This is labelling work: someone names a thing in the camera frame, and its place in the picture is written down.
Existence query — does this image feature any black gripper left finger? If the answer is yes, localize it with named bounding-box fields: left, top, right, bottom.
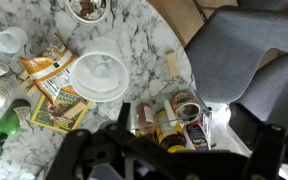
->
left=46, top=102, right=142, bottom=180

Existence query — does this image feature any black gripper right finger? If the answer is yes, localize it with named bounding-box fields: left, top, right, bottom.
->
left=229, top=103, right=288, bottom=180

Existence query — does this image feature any orange snack bag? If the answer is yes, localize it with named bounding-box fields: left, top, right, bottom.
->
left=18, top=32, right=82, bottom=105

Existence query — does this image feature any white bottle blue label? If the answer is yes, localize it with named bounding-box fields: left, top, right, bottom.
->
left=184, top=120, right=212, bottom=152

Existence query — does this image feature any green bottle red cap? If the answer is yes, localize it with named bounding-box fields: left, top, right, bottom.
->
left=0, top=98, right=32, bottom=162

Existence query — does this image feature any thin wooden block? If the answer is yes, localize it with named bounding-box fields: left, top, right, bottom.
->
left=63, top=100, right=88, bottom=120
left=17, top=78, right=35, bottom=91

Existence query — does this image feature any dark jar yellow lid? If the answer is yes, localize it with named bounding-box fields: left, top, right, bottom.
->
left=154, top=110, right=187, bottom=154

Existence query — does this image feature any white stick tube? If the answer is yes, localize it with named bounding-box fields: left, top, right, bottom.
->
left=163, top=99, right=179, bottom=128

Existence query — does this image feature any grey upholstered chair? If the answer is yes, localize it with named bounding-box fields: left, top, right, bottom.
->
left=183, top=4, right=288, bottom=136

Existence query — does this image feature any pale wooden stick block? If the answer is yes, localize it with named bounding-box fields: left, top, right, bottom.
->
left=164, top=49, right=182, bottom=78

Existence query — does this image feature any white measuring scoop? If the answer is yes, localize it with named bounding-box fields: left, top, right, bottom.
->
left=0, top=26, right=29, bottom=59

